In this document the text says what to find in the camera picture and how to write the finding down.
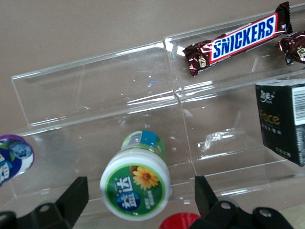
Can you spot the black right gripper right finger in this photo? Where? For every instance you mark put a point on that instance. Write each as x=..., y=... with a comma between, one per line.
x=206, y=198

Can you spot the clear acrylic tiered stand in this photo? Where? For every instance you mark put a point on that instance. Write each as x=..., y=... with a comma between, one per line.
x=95, y=83

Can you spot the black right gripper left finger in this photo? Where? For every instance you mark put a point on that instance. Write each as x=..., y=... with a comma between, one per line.
x=71, y=202

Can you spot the purple gum bottle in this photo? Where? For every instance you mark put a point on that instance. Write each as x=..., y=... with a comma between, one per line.
x=14, y=155

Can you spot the black tissue pack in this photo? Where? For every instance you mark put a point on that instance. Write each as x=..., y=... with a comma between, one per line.
x=276, y=119

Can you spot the Snickers chocolate bar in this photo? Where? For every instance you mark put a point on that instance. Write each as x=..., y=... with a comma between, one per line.
x=295, y=47
x=243, y=35

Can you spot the green gum bottle white lid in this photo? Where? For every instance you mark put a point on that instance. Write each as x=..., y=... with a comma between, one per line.
x=135, y=188

